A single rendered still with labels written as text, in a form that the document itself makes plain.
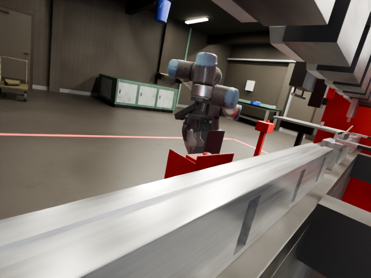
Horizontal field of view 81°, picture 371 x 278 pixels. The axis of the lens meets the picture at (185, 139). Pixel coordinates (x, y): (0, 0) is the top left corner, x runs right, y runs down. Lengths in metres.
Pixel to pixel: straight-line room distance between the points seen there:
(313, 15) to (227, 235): 0.21
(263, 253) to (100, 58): 8.73
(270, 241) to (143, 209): 0.23
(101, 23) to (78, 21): 0.74
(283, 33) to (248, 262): 0.29
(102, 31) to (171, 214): 8.84
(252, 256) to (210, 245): 0.11
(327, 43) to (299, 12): 0.10
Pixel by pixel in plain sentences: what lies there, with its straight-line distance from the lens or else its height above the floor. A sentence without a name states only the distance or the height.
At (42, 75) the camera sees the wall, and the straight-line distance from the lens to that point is 8.63.
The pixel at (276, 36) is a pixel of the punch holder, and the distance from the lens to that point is 0.35.
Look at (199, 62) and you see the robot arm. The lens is 0.79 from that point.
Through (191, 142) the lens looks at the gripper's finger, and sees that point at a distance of 0.80.
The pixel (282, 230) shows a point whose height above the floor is 0.88.
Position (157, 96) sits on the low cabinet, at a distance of 7.39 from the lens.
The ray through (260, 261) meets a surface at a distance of 0.31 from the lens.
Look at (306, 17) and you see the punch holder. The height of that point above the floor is 1.14.
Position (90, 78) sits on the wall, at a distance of 8.82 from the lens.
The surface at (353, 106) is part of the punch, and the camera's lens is 1.11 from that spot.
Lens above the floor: 1.06
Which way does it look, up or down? 14 degrees down
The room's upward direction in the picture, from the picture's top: 12 degrees clockwise
